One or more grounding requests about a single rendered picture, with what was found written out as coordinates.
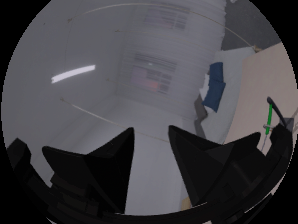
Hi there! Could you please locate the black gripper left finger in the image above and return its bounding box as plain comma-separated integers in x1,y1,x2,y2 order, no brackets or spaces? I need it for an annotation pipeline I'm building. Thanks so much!
41,127,134,214

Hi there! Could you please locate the dark grey two-post stand with wire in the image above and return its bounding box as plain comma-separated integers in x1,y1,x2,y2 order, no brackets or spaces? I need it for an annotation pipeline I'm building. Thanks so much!
265,97,294,140

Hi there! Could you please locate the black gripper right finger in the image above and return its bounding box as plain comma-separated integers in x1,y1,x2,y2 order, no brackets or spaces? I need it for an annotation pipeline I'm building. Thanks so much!
168,125,261,208

